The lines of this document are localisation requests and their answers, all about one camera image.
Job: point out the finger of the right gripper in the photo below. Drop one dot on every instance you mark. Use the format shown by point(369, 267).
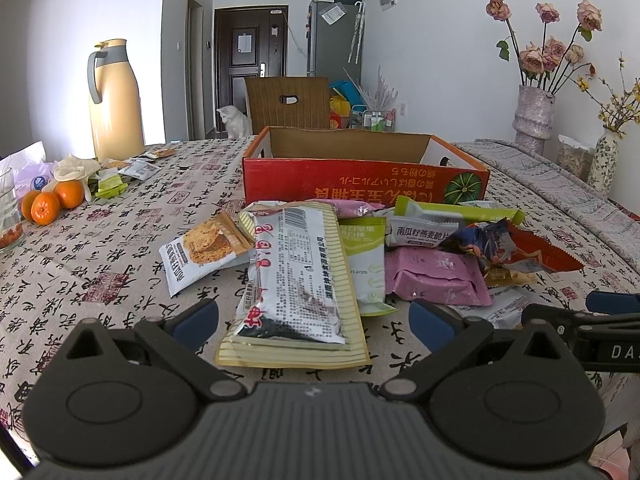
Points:
point(613, 302)

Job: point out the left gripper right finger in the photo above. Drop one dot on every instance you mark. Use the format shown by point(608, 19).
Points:
point(501, 397)

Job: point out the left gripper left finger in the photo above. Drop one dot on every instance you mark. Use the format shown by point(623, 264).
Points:
point(117, 396)

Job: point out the red blue snack bag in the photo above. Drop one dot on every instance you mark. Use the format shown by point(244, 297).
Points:
point(500, 244)

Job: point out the pink snack pack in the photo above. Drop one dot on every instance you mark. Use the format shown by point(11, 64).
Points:
point(413, 273)
point(351, 209)

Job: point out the white pork floss snack pack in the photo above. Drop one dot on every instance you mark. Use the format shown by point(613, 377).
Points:
point(210, 246)

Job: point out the long striped sesame snack pack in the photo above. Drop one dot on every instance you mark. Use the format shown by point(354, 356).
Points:
point(299, 307)

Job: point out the long green snack bar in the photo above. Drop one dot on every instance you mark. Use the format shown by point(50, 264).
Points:
point(407, 207)

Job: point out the white oat crisp pack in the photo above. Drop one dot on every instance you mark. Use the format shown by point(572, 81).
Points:
point(417, 232)

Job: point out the folded grey blanket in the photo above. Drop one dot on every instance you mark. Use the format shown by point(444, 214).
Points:
point(566, 192)

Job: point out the floral white vase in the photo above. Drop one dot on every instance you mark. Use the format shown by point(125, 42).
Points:
point(604, 163)

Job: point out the clear snack jar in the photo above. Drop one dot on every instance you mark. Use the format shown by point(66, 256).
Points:
point(574, 157)

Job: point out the yellow flower branches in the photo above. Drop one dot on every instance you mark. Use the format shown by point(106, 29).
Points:
point(618, 106)

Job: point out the pink ribbed vase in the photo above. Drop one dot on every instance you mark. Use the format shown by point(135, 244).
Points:
point(533, 118)

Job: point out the glass cup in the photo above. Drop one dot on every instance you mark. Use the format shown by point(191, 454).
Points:
point(11, 224)

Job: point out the orange tangerine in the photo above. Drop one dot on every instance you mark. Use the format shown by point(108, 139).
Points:
point(70, 194)
point(45, 208)

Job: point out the small green packet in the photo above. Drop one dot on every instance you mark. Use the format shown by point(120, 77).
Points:
point(107, 183)

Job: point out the white packet by thermos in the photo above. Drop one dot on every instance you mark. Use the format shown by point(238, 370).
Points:
point(138, 169)

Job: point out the dried pink roses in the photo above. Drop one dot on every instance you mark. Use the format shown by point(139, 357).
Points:
point(552, 63)

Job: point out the red cardboard box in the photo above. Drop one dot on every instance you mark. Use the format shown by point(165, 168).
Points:
point(290, 164)

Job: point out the beige thermos jug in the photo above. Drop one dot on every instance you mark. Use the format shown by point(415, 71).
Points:
point(115, 109)

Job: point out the white cat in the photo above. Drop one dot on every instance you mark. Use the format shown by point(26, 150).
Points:
point(236, 124)

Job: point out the dark brown door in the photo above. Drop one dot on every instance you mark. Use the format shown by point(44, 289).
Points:
point(250, 41)

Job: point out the grey refrigerator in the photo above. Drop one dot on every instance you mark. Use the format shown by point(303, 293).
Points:
point(334, 33)

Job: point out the wire storage cart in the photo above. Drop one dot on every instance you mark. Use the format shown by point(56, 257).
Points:
point(364, 118)

